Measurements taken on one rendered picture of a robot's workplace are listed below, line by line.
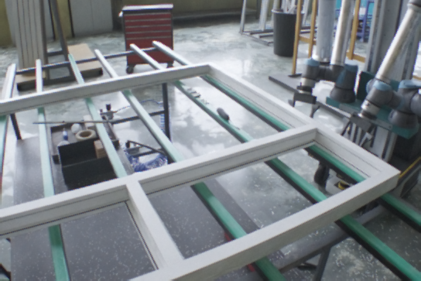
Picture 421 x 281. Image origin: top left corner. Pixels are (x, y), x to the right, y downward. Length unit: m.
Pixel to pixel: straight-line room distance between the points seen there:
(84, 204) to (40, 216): 0.15
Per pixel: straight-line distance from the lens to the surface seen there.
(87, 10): 8.28
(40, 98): 2.05
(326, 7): 2.22
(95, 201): 1.15
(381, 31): 2.40
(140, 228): 1.05
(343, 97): 2.38
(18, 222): 1.16
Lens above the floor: 1.61
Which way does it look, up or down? 27 degrees down
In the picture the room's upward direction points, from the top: straight up
